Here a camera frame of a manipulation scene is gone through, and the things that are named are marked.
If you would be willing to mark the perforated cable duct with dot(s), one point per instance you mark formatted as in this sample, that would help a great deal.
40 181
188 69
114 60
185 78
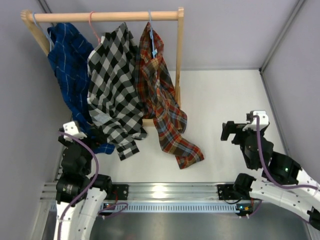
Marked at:
172 207

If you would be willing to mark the pink hanger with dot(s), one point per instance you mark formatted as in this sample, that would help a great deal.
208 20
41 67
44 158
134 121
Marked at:
92 27

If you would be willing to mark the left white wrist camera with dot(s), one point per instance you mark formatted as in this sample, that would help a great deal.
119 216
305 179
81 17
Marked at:
72 128

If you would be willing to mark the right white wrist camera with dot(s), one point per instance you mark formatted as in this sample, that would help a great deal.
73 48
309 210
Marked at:
256 119

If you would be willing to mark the black white checkered shirt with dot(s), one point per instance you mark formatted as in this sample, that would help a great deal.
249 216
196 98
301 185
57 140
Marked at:
113 103

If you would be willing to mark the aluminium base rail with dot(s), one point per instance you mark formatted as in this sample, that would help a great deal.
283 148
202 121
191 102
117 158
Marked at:
167 192

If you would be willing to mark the light blue hanger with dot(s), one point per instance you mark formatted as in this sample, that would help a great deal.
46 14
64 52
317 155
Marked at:
154 50
48 37

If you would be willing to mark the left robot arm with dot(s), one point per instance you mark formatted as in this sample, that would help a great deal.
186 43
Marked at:
80 189

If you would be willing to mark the red orange plaid shirt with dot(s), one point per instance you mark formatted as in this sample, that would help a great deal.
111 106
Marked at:
156 93

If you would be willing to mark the wooden clothes rack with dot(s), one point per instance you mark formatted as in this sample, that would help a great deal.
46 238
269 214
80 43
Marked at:
132 16

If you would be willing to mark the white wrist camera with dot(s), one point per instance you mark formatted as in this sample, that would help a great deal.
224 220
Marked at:
72 128
256 119

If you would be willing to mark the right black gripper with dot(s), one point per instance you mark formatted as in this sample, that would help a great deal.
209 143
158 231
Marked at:
231 128

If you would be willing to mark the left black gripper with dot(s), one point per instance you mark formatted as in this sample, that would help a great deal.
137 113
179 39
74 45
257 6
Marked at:
100 138

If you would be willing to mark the blue plaid shirt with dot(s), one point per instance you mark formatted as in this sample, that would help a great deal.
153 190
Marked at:
68 60

